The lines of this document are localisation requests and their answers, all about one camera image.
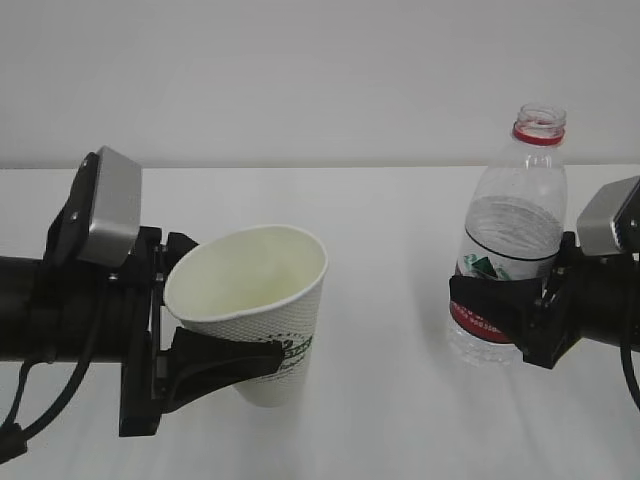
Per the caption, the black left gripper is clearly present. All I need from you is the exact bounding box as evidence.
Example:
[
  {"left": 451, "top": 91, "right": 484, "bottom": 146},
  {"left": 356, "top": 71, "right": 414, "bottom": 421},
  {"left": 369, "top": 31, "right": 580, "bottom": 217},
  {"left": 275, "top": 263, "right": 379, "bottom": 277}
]
[{"left": 42, "top": 152, "right": 280, "bottom": 437}]

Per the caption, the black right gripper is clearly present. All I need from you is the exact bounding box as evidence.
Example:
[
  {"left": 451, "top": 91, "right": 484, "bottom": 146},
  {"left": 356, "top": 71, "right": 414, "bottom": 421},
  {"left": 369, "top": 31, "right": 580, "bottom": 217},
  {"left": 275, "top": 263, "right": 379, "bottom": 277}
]
[{"left": 449, "top": 227, "right": 639, "bottom": 368}]

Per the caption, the white paper cup green logo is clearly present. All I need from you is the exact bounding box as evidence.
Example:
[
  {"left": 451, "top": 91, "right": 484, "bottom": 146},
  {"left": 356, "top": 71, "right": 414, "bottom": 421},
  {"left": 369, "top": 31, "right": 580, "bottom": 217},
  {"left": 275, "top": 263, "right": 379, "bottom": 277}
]
[{"left": 163, "top": 225, "right": 329, "bottom": 407}]

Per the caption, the clear Nongfu Spring water bottle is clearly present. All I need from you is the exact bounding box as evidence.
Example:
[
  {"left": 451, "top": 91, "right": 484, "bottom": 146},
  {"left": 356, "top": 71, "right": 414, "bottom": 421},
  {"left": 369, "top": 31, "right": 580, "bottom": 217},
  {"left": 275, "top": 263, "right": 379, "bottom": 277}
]
[{"left": 446, "top": 103, "right": 569, "bottom": 367}]

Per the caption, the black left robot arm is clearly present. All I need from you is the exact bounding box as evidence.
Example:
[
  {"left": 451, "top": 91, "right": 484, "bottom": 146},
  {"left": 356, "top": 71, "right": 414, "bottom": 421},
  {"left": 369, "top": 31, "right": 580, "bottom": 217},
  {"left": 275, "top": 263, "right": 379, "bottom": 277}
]
[{"left": 1, "top": 147, "right": 284, "bottom": 460}]

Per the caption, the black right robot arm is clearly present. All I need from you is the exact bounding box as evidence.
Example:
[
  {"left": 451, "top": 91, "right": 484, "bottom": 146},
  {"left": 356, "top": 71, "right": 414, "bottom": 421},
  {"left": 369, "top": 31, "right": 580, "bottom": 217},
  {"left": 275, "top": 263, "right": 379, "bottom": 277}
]
[{"left": 449, "top": 177, "right": 639, "bottom": 369}]

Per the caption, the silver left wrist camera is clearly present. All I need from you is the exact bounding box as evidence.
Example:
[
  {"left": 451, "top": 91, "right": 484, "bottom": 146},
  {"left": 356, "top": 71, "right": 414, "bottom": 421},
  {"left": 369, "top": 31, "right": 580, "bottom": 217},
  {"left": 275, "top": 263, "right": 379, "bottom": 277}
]
[{"left": 78, "top": 146, "right": 142, "bottom": 268}]

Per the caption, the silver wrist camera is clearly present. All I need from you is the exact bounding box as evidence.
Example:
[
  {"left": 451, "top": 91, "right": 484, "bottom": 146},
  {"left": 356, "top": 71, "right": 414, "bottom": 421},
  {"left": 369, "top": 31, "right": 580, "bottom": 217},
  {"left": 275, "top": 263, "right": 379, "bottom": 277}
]
[
  {"left": 576, "top": 176, "right": 639, "bottom": 256},
  {"left": 78, "top": 146, "right": 142, "bottom": 268}
]

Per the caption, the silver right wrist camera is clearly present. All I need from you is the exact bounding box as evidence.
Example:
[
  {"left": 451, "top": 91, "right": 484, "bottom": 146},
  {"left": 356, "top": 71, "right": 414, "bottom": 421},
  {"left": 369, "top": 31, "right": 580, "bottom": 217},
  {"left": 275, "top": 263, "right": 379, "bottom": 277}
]
[{"left": 576, "top": 176, "right": 639, "bottom": 256}]

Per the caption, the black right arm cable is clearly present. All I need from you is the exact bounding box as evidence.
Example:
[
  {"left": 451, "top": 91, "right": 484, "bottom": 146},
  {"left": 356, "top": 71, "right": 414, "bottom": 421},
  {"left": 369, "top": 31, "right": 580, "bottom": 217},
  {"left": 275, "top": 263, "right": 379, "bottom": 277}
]
[{"left": 619, "top": 344, "right": 640, "bottom": 414}]

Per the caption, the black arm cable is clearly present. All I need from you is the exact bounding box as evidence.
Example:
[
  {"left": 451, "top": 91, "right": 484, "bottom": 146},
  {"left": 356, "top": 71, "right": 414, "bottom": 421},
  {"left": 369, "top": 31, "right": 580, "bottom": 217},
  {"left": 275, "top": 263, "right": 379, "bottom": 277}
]
[
  {"left": 619, "top": 344, "right": 640, "bottom": 414},
  {"left": 0, "top": 299, "right": 101, "bottom": 464}
]

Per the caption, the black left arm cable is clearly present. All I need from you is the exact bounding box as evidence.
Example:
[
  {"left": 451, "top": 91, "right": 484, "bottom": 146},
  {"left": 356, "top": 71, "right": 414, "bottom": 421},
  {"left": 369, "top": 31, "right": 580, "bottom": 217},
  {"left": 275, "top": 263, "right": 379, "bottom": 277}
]
[{"left": 0, "top": 299, "right": 101, "bottom": 464}]

